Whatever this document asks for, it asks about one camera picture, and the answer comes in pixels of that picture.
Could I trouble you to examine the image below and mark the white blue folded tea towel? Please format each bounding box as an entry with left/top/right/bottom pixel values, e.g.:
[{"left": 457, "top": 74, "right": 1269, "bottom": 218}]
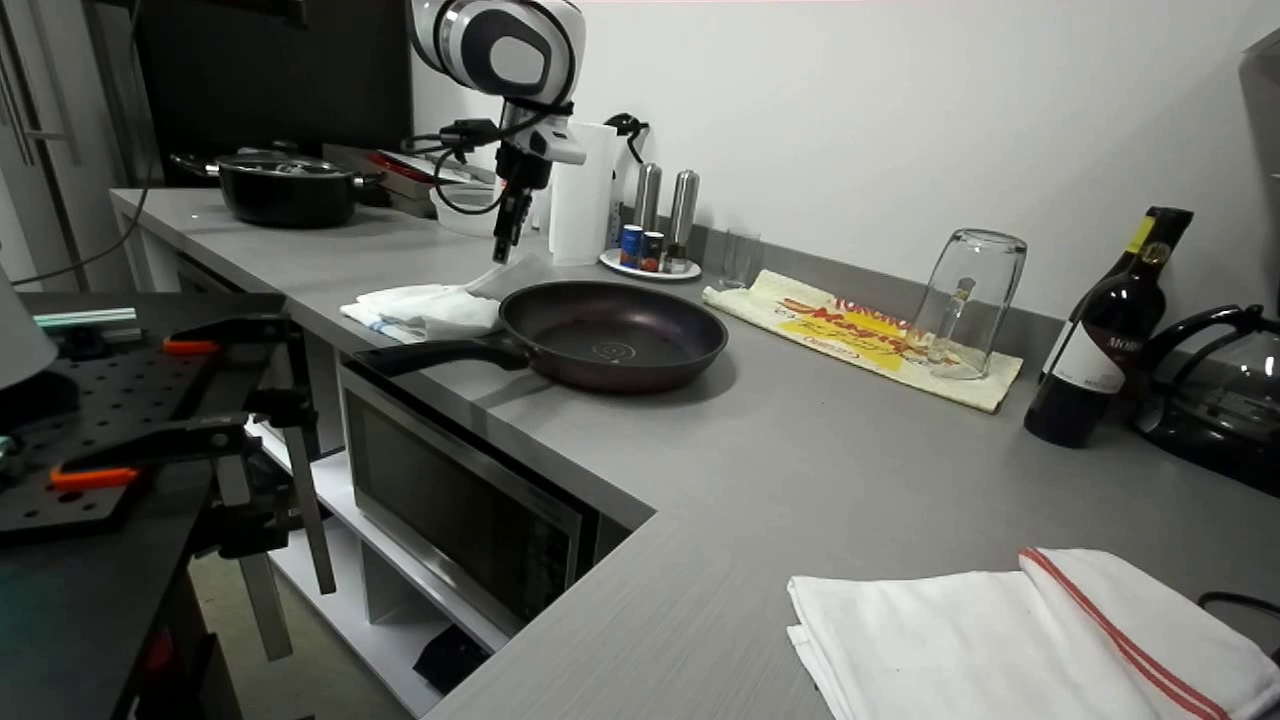
[{"left": 337, "top": 276, "right": 509, "bottom": 349}]

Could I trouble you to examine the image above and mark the clear upturned drinking glass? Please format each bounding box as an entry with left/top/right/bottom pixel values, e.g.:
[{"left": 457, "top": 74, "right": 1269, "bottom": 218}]
[{"left": 911, "top": 224, "right": 1032, "bottom": 385}]

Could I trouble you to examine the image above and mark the grey door with handle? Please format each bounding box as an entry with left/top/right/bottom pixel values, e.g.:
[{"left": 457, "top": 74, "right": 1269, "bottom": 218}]
[{"left": 0, "top": 0, "right": 139, "bottom": 294}]

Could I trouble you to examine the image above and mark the clear plastic container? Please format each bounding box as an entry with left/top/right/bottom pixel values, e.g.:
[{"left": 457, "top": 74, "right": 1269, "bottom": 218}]
[{"left": 429, "top": 174, "right": 551, "bottom": 241}]

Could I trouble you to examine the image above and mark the orange handled black clamp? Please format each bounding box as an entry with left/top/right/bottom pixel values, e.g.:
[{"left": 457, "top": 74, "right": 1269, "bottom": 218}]
[
  {"left": 0, "top": 413, "right": 255, "bottom": 502},
  {"left": 78, "top": 313, "right": 292, "bottom": 372}
]

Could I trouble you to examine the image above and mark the black wall plug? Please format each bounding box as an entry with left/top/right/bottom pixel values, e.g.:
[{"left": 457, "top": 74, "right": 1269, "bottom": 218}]
[{"left": 605, "top": 110, "right": 651, "bottom": 172}]

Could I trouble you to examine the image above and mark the black nonstick frying pan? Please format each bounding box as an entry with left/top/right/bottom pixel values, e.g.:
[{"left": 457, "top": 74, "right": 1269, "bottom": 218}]
[{"left": 355, "top": 276, "right": 732, "bottom": 396}]

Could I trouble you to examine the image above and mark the dark monitor screen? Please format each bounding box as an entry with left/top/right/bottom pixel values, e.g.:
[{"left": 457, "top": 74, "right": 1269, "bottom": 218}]
[{"left": 133, "top": 0, "right": 417, "bottom": 174}]

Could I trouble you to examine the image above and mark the yellow printed tea towel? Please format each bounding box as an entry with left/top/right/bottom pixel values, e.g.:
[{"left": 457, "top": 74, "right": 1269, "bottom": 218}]
[{"left": 702, "top": 263, "right": 1028, "bottom": 415}]

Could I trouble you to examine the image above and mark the black perforated mounting board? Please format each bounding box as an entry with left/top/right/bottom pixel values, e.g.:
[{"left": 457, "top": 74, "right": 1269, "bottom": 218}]
[{"left": 0, "top": 291, "right": 292, "bottom": 541}]

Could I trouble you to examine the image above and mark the white red striped towel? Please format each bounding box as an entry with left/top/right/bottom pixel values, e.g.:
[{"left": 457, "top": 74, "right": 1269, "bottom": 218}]
[{"left": 781, "top": 541, "right": 1280, "bottom": 720}]

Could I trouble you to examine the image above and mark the black cooking pot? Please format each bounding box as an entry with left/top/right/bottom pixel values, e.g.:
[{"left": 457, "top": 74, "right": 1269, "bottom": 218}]
[{"left": 170, "top": 145, "right": 366, "bottom": 233}]

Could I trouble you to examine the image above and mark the steel salt grinder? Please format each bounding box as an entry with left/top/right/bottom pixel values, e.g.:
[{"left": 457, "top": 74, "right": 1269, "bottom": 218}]
[
  {"left": 664, "top": 162, "right": 705, "bottom": 256},
  {"left": 628, "top": 155, "right": 664, "bottom": 233}
]

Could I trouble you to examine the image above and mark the stack of books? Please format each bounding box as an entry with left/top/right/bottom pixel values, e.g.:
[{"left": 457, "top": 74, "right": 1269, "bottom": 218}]
[{"left": 355, "top": 149, "right": 500, "bottom": 224}]

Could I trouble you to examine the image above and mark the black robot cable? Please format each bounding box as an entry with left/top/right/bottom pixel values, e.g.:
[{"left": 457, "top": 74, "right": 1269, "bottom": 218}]
[{"left": 402, "top": 115, "right": 522, "bottom": 218}]

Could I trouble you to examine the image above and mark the white paper towel roll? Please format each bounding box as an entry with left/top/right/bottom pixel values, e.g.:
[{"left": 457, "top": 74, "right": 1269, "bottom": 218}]
[{"left": 546, "top": 115, "right": 622, "bottom": 271}]

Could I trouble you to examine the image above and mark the white shelf under counter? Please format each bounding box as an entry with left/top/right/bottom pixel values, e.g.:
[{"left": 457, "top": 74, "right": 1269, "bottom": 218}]
[{"left": 263, "top": 452, "right": 512, "bottom": 715}]

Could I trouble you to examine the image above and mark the small clear tumbler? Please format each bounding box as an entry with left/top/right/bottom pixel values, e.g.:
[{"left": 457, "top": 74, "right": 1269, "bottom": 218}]
[{"left": 717, "top": 233, "right": 768, "bottom": 291}]

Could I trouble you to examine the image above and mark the yellow capped wine bottle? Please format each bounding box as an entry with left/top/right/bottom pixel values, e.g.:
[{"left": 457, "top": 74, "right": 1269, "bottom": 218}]
[{"left": 1022, "top": 201, "right": 1196, "bottom": 452}]

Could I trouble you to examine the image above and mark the steel microwave oven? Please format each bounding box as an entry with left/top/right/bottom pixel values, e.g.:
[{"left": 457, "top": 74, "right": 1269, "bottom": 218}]
[{"left": 337, "top": 363, "right": 634, "bottom": 641}]

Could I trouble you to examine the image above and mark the small white plate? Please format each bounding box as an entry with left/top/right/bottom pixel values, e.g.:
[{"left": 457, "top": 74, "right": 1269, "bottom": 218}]
[{"left": 593, "top": 244, "right": 709, "bottom": 287}]

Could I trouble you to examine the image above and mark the black kettle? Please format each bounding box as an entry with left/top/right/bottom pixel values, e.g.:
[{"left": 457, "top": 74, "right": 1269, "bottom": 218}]
[{"left": 1125, "top": 299, "right": 1280, "bottom": 499}]

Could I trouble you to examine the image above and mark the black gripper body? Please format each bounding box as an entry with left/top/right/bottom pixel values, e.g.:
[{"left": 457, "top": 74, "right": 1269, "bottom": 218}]
[{"left": 491, "top": 130, "right": 555, "bottom": 208}]

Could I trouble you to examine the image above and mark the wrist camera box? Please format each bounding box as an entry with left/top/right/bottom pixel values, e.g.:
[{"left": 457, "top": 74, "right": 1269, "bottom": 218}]
[{"left": 535, "top": 123, "right": 593, "bottom": 169}]

